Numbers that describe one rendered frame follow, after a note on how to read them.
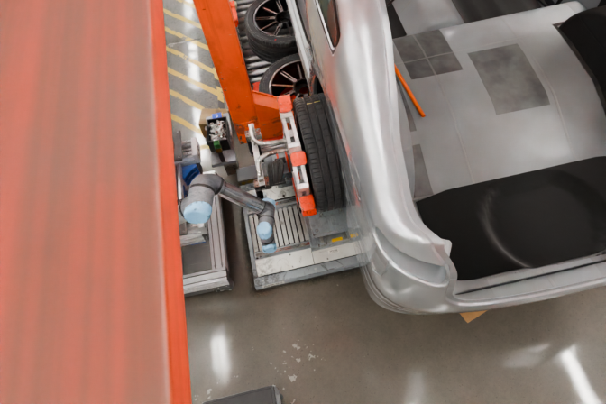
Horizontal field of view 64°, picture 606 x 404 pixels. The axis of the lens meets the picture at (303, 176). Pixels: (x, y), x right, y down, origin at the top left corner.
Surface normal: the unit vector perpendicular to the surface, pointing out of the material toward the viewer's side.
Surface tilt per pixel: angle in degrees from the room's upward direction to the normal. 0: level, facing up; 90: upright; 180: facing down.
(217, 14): 90
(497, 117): 22
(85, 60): 0
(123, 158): 0
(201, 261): 0
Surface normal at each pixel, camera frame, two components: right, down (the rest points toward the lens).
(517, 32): -0.11, -0.61
